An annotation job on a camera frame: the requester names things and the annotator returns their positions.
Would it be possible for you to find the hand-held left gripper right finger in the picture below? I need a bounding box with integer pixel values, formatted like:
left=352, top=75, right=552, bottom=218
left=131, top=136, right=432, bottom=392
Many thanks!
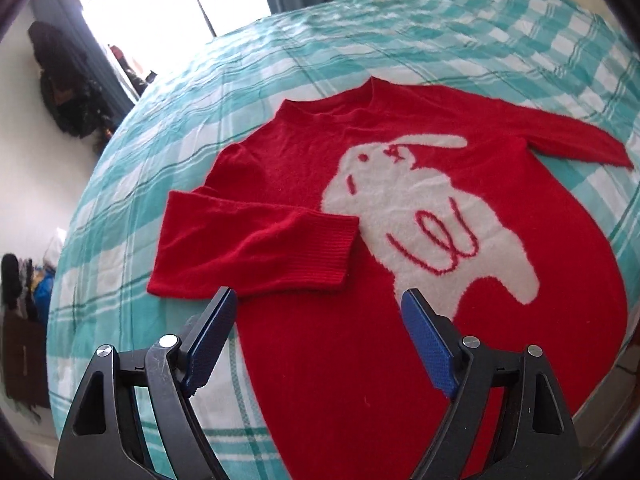
left=400, top=288, right=584, bottom=480

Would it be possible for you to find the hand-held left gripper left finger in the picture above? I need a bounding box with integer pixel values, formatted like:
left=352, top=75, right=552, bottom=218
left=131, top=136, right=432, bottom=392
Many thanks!
left=54, top=287, right=237, bottom=480

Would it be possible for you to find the red sweater with white rabbit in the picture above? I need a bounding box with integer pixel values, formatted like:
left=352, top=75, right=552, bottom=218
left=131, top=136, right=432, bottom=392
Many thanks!
left=147, top=76, right=635, bottom=480

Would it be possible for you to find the heap of mixed clothes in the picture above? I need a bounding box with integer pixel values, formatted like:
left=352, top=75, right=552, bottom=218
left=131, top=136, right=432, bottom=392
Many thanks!
left=0, top=252, right=53, bottom=323

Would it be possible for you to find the brown wooden furniture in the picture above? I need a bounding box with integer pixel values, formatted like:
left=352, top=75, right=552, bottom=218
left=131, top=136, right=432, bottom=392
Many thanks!
left=0, top=310, right=50, bottom=411

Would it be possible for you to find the teal white checked bed sheet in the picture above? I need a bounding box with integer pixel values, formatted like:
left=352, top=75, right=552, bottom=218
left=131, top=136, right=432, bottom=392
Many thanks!
left=47, top=0, right=640, bottom=480

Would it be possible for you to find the grey blue curtain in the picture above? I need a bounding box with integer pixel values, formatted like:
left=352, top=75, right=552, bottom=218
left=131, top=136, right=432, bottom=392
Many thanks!
left=30, top=0, right=141, bottom=108

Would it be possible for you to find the bright window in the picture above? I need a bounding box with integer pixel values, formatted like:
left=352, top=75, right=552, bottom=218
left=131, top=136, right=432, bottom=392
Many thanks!
left=70, top=0, right=273, bottom=78

